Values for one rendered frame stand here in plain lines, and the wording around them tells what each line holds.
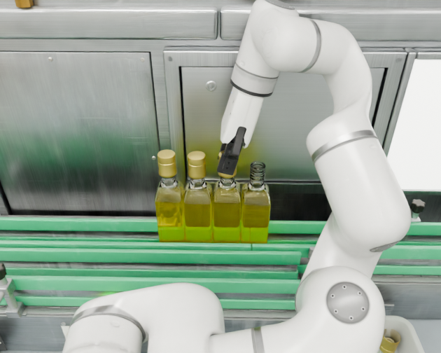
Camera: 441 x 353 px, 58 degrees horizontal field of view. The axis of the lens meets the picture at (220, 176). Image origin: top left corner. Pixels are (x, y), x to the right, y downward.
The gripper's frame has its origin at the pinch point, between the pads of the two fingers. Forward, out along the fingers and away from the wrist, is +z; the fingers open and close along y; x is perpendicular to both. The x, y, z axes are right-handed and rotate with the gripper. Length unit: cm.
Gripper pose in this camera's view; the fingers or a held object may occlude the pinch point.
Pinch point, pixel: (227, 158)
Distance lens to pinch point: 75.8
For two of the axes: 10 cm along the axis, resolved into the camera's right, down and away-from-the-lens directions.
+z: -2.6, 7.9, 5.6
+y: -0.3, 5.7, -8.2
